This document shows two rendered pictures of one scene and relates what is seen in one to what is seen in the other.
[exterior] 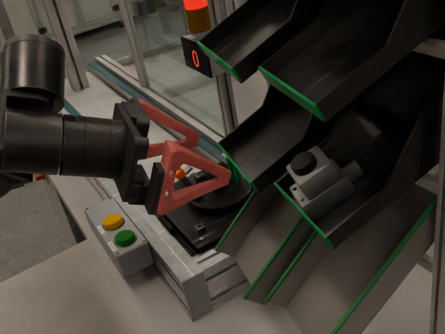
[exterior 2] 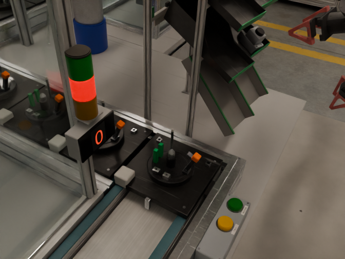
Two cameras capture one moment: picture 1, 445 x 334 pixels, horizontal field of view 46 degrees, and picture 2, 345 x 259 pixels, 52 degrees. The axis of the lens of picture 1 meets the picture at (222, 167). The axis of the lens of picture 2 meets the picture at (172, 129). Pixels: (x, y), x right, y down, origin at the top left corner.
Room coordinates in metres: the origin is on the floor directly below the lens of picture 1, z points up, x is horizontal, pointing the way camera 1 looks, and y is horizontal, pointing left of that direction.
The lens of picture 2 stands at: (1.35, 0.58, 1.76)
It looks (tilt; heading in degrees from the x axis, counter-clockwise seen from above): 41 degrees down; 232
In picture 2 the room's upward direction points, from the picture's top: 4 degrees clockwise
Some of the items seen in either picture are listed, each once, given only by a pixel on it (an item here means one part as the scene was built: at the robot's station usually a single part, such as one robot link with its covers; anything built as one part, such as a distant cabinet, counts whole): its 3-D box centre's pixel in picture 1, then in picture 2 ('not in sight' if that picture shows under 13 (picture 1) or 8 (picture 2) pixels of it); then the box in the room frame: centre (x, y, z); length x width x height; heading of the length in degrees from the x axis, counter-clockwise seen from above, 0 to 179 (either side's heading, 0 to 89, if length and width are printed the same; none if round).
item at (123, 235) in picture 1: (125, 239); (234, 205); (0.83, 0.22, 0.96); 0.04 x 0.04 x 0.02
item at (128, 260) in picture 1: (117, 234); (223, 230); (0.90, 0.25, 0.93); 0.21 x 0.07 x 0.06; 25
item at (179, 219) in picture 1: (220, 199); (170, 171); (0.91, 0.02, 0.96); 0.24 x 0.24 x 0.02; 25
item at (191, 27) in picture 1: (198, 18); (85, 104); (1.13, -0.01, 1.28); 0.05 x 0.05 x 0.05
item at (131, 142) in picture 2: not in sight; (100, 128); (1.02, -0.22, 1.01); 0.24 x 0.24 x 0.13; 25
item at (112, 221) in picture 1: (113, 222); (225, 223); (0.90, 0.25, 0.96); 0.04 x 0.04 x 0.02
